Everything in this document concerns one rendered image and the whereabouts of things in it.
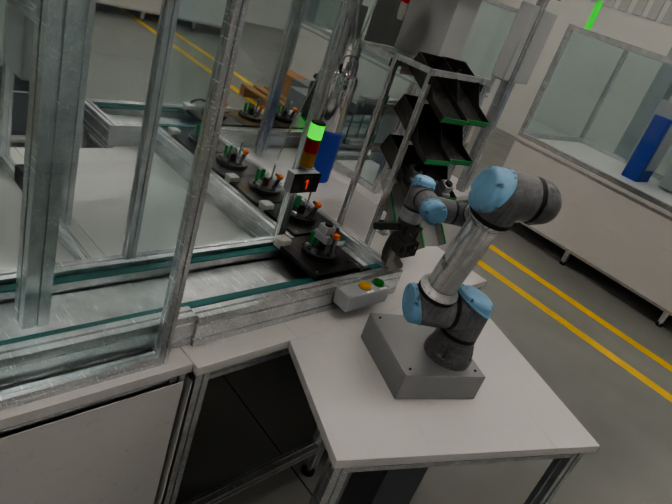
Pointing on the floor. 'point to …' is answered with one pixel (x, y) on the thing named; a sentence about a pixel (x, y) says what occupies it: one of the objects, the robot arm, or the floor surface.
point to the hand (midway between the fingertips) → (384, 267)
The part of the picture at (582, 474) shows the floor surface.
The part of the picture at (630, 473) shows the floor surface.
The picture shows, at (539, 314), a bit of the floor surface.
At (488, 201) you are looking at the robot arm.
